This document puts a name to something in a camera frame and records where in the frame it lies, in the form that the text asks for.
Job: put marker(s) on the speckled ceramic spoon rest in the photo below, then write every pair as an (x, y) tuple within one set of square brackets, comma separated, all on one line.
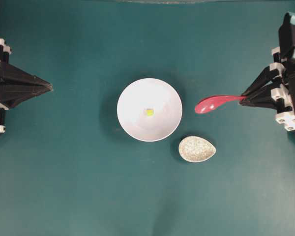
[(195, 149)]

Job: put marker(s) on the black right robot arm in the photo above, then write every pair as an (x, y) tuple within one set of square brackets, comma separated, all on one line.
[(274, 88)]

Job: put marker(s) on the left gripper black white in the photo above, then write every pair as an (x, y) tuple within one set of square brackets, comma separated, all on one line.
[(12, 96)]

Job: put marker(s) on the white round bowl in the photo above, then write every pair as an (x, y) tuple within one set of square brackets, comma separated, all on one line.
[(149, 93)]

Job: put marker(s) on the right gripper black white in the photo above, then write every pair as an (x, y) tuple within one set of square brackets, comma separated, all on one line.
[(273, 96)]

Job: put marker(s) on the right wrist camera black teal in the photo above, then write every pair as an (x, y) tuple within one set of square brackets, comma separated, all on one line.
[(287, 44)]

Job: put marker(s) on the red plastic soup spoon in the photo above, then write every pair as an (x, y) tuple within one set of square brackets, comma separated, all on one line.
[(211, 103)]

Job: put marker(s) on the yellow hexagonal prism block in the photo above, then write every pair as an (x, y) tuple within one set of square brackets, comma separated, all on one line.
[(149, 112)]

